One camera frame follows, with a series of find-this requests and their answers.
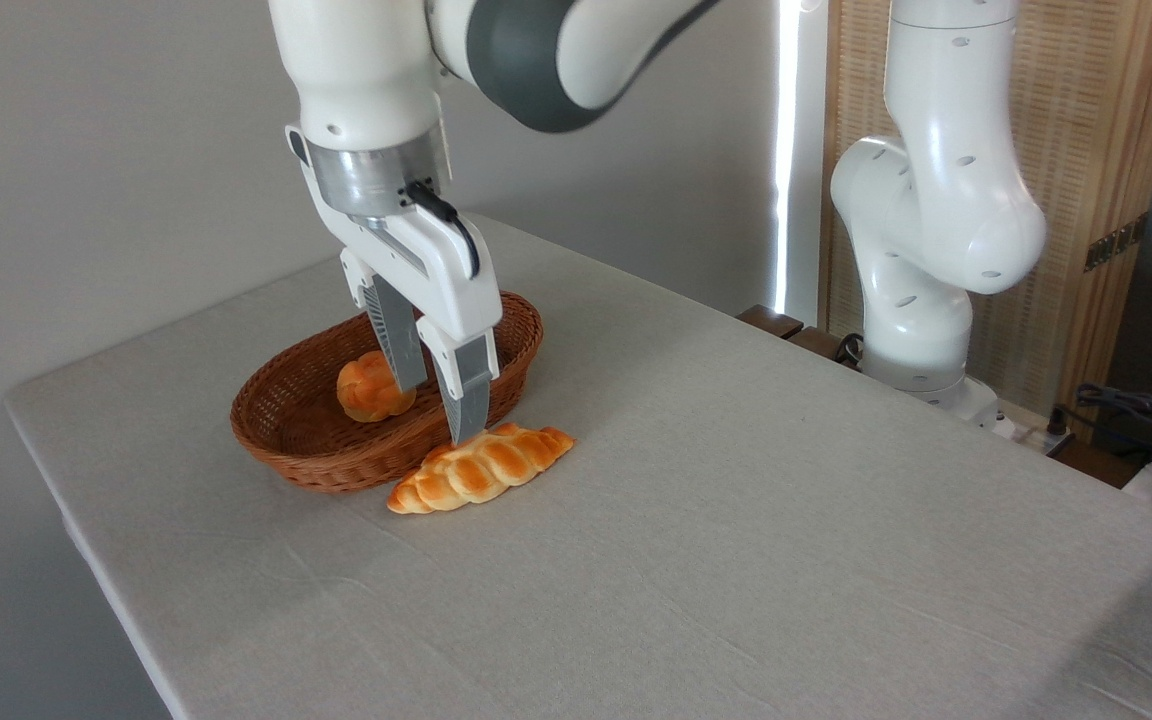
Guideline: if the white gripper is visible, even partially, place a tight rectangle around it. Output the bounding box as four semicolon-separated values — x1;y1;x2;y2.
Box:
307;184;505;447

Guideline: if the long braided bread loaf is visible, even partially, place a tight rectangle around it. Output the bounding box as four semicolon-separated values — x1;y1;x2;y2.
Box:
386;422;577;515

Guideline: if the round orange bread roll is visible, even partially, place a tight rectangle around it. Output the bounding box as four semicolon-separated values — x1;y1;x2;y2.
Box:
336;350;419;423

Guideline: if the brown woven wicker basket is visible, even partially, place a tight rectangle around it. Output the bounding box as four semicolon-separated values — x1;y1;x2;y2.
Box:
230;288;545;495

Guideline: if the dark brown wooden block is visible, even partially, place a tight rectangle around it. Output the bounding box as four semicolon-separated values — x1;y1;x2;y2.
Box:
786;325;864;372
736;305;805;341

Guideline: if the grey tablecloth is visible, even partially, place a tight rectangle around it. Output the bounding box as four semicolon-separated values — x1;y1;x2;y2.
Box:
4;210;1152;720

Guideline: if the white power strip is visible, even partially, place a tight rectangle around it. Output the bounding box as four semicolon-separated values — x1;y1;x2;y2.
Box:
976;398;1077;453

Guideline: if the dark metal screen hinge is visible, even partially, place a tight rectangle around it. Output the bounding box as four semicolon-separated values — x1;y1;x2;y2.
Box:
1084;212;1149;273

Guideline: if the wooden bamboo folding screen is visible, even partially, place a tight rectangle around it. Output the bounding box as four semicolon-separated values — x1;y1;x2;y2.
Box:
821;0;1152;441

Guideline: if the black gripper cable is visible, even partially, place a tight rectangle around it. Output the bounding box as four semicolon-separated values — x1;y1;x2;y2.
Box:
404;180;482;281

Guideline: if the black cable bundle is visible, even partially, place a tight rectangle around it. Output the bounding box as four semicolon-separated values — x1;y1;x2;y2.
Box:
1074;382;1152;473

